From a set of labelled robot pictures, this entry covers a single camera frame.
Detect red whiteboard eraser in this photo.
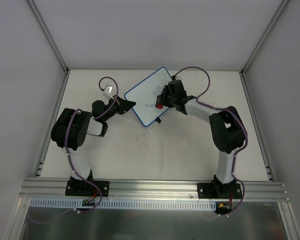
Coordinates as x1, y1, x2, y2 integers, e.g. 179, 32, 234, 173
155, 103, 164, 109

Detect blue framed whiteboard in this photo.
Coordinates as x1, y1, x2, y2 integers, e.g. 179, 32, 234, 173
124, 66, 171, 127

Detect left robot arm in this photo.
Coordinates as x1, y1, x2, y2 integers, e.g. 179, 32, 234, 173
51, 95, 137, 195

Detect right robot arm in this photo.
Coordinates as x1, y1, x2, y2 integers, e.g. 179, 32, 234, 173
155, 80, 248, 199

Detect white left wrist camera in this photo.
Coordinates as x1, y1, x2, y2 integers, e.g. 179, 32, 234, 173
102, 84, 114, 100

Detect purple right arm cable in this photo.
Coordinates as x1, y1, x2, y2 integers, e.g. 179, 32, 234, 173
171, 66, 248, 218

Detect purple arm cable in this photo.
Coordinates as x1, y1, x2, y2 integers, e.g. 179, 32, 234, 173
171, 66, 248, 218
64, 76, 120, 213

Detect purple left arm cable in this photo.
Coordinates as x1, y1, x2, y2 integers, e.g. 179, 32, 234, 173
64, 76, 120, 213

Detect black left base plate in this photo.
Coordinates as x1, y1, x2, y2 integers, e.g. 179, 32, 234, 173
65, 178, 110, 197

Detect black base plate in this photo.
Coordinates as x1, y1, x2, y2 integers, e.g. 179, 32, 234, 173
65, 178, 110, 197
197, 182, 243, 200

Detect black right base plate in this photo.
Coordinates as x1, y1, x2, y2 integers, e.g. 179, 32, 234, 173
197, 182, 243, 200

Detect slotted white cable duct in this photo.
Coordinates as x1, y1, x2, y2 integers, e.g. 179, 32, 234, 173
29, 197, 217, 212

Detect aluminium mounting rail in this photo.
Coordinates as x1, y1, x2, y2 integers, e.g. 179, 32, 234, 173
18, 177, 291, 202

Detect left aluminium frame post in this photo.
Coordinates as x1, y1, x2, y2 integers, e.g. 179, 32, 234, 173
25, 0, 69, 74

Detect aluminium frame post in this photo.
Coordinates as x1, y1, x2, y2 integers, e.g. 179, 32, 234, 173
25, 0, 69, 74
240, 0, 291, 76

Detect right aluminium frame post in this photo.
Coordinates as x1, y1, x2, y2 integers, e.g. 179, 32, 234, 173
240, 0, 291, 76

